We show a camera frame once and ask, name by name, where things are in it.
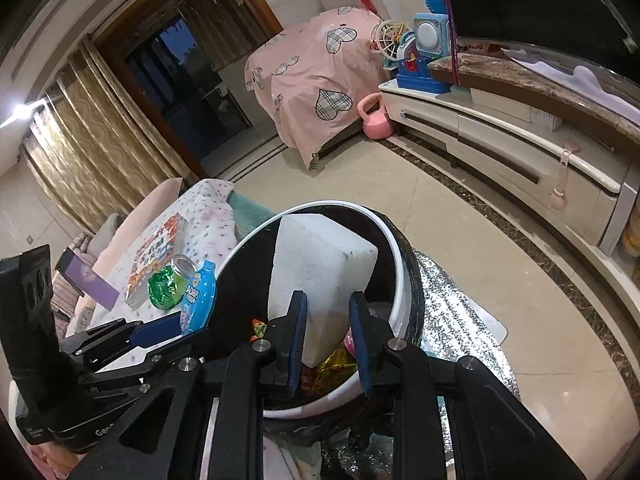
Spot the pink kettlebell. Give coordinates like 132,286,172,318
356,92,392,140

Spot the gold curtain behind door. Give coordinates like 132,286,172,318
190,0,281,69

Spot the white television cabinet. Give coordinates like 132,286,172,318
377,35,640,262

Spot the dotted white blanket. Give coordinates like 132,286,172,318
75,180,236,356

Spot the children's picture book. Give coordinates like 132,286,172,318
124,212,194,309

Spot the yellowish jar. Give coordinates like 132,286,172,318
620,224,640,261

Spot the pink heart-print cover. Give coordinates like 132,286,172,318
244,6,384,171

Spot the purple box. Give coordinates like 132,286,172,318
55,249,121,312

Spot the light blue candy packet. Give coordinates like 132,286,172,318
180,260,217,336

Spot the light blue toy box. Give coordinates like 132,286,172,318
412,11,458,56

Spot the gold patterned curtain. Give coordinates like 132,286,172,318
20,40,202,237

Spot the blue toy machine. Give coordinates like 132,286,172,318
396,35,454,95

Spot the dark glass door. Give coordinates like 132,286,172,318
95,0,287,182

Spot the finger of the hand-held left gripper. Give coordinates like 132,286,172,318
80,332,214,391
60,312,184,361

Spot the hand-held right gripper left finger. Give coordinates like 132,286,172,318
72,290,310,480

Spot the silver foil mat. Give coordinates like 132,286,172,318
320,252,509,480

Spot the toy ferris wheel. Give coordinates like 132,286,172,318
370,20,416,69

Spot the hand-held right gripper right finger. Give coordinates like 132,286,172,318
349,291,587,480

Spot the white foam block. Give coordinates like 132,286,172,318
267,214,379,369

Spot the white bin with black bag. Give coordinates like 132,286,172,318
202,201,427,451

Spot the striped cloth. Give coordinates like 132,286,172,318
50,275,86,322

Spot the yellow and red wrapper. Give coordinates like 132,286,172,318
312,345,359,386

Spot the pink rod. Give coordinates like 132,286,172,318
434,0,464,89

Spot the black television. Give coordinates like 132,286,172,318
440,0,640,69

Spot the pink cabinet safety lock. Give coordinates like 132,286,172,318
549,142,581,211

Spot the green snack packet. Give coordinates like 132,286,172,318
148,254,197,309

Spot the teal cloth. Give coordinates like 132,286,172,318
227,192,274,226

